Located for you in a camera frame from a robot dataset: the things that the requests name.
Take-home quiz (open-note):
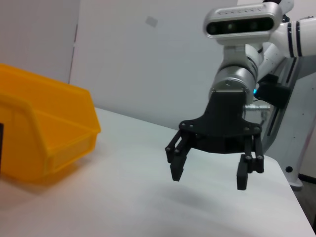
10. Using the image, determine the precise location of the yellow plastic bin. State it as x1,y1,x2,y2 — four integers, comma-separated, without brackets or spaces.
0,63,102,185

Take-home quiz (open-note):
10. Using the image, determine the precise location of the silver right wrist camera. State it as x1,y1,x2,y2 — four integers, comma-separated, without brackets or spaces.
203,3,283,46

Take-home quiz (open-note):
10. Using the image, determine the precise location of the black shoulder mount block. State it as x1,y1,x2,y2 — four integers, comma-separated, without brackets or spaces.
256,74,291,108

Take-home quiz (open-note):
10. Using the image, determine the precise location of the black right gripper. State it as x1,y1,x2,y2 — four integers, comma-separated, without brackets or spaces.
165,91,265,191

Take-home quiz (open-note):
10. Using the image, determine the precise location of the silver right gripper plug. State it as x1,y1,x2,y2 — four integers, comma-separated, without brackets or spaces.
243,103,272,114

